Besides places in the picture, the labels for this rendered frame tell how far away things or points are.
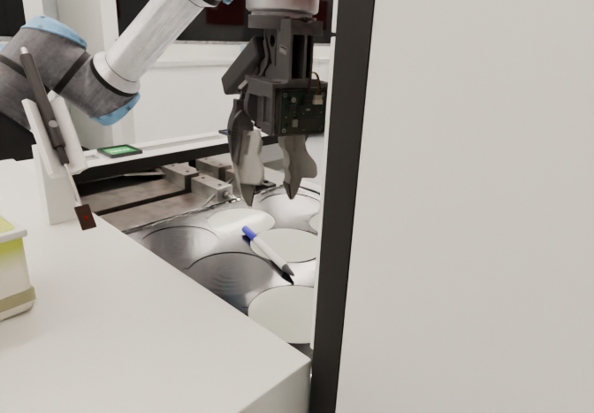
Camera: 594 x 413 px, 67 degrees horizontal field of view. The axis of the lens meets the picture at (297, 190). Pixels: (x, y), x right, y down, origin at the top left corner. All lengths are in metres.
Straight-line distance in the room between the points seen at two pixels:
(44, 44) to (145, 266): 0.75
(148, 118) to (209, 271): 3.32
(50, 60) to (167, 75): 2.81
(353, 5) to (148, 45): 0.82
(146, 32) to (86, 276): 0.68
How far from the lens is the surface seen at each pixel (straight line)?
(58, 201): 0.54
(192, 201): 0.82
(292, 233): 0.64
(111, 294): 0.40
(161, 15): 1.00
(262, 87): 0.46
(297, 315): 0.47
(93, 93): 1.10
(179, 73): 3.94
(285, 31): 0.45
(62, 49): 1.11
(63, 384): 0.33
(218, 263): 0.57
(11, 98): 1.08
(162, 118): 3.89
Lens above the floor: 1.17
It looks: 20 degrees down
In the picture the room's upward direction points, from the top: 3 degrees clockwise
